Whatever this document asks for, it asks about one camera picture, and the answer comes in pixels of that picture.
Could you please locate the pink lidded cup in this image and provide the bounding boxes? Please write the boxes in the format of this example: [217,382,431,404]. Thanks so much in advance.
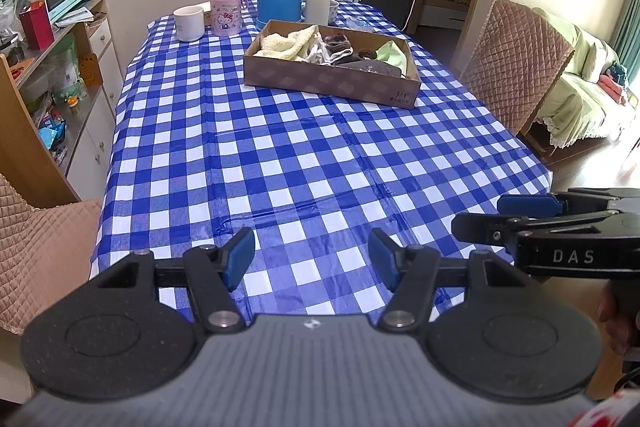
[207,0,248,38]

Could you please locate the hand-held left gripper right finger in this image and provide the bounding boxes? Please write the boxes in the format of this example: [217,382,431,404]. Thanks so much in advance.
[368,228,531,333]

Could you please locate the pale towel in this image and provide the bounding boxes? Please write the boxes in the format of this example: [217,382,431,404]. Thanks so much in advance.
[375,41,410,66]

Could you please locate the dark grey cloth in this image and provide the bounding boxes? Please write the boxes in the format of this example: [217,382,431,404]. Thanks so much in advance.
[342,59,405,78]

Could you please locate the wooden shelf cabinet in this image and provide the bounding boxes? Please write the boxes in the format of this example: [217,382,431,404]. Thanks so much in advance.
[0,0,126,208]

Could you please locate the dark brown striped socks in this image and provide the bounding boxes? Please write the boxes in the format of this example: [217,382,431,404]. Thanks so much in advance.
[322,33,357,66]

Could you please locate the cardboard box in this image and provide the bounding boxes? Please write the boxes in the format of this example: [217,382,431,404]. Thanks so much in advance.
[243,19,422,109]

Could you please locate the quilted tan chair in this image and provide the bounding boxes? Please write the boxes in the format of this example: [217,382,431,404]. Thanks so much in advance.
[0,174,103,335]
[460,0,576,148]

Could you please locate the white mug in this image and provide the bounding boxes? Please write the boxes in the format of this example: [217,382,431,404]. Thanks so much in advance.
[173,5,206,42]

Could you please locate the blue checkered tablecloth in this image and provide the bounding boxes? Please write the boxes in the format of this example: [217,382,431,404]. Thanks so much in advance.
[87,0,553,323]

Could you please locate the red box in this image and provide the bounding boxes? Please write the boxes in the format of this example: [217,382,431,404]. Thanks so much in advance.
[19,2,55,50]

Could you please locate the yellow towel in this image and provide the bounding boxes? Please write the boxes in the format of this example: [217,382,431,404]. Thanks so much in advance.
[252,24,321,61]

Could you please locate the sofa with pale cover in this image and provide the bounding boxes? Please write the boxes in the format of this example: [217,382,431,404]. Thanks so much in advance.
[530,7,640,148]

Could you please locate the pink folded clothes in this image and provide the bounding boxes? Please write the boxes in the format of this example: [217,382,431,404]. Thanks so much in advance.
[597,74,629,106]

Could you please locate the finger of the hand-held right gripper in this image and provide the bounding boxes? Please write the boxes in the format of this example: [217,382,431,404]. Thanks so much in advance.
[497,189,640,218]
[451,211,640,253]

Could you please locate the stack of papers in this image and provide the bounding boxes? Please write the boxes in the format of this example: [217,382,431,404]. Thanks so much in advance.
[52,6,94,28]

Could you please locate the red and white cloth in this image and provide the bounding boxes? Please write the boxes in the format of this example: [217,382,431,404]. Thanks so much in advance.
[570,387,640,427]

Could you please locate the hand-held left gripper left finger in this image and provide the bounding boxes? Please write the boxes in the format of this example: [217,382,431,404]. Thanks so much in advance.
[89,227,257,334]

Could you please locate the green curtain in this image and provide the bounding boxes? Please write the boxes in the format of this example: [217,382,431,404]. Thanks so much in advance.
[612,0,640,72]

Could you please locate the person's right hand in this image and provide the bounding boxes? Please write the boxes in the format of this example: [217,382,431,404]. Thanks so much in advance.
[597,279,640,358]

